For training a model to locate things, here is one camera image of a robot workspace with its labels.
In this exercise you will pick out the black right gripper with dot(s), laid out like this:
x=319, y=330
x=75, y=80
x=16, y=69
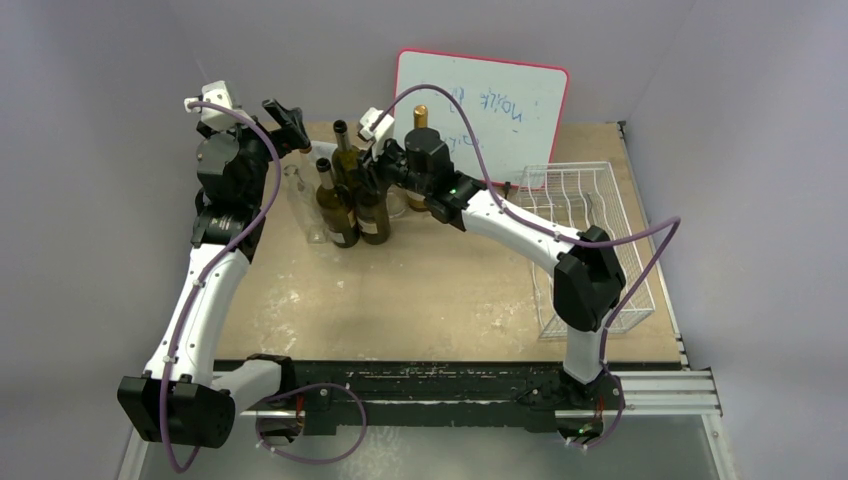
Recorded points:
x=383, y=168

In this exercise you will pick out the white wire wine rack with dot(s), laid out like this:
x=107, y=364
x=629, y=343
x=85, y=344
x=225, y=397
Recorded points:
x=579, y=196

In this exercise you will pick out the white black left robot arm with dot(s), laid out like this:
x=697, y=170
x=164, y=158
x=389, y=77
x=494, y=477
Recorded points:
x=177, y=400

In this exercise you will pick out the olive bottle silver cap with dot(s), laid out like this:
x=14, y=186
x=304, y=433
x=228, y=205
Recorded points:
x=345, y=159
x=336, y=207

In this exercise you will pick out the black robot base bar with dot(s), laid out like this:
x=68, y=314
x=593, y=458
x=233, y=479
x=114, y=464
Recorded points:
x=536, y=396

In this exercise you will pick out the dark green bottle black cap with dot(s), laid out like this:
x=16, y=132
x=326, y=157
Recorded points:
x=372, y=209

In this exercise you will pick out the white ruler set package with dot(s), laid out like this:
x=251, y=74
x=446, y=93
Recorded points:
x=321, y=149

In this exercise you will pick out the brown wine bottle gold cap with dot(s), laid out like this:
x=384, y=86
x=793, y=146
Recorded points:
x=420, y=118

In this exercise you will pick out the pink framed whiteboard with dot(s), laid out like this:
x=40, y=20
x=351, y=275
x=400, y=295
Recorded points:
x=495, y=116

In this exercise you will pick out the clear glass bottle black cap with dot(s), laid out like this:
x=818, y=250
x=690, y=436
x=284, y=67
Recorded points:
x=397, y=202

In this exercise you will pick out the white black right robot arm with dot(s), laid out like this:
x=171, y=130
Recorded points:
x=587, y=276

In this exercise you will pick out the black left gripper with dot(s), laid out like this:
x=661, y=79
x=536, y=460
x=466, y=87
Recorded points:
x=290, y=125

